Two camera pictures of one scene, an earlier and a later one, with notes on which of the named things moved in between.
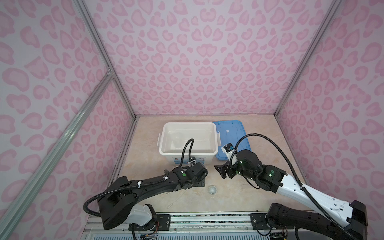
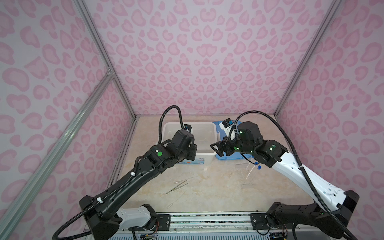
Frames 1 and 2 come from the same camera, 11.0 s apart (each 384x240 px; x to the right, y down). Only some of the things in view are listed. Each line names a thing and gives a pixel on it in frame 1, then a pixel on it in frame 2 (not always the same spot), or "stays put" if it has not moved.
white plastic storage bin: x=171 y=140 stays put
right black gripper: x=222 y=173 to x=226 y=142
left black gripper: x=202 y=182 to x=193 y=148
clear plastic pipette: x=169 y=206 stays put
